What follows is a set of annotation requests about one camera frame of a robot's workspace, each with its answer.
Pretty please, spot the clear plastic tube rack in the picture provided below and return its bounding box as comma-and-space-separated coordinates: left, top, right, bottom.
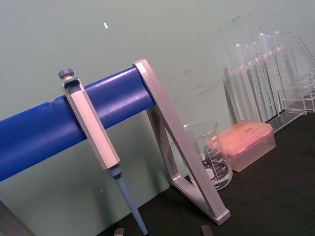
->
222, 61, 315, 135

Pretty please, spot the clear test tube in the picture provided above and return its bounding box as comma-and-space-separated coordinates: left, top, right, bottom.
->
265, 35, 284, 116
273, 31, 291, 113
257, 32, 279, 119
250, 41, 271, 121
233, 43, 256, 123
243, 45, 264, 122

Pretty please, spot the grey stand with blue bar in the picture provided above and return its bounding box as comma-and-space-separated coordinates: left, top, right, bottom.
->
0, 59, 232, 236

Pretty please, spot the pink pipette tip box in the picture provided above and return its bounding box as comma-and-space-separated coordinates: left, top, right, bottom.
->
218, 120, 276, 173

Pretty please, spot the white and blue pipette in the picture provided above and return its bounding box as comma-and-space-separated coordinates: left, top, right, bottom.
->
58, 66, 149, 236

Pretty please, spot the black table cloth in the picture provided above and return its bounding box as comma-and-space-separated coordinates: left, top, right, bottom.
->
134, 112, 315, 236

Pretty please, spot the clear conical glass flask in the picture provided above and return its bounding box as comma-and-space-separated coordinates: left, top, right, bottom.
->
283, 35, 315, 116

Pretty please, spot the clear glass beaker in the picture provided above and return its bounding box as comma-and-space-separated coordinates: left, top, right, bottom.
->
183, 119, 233, 191

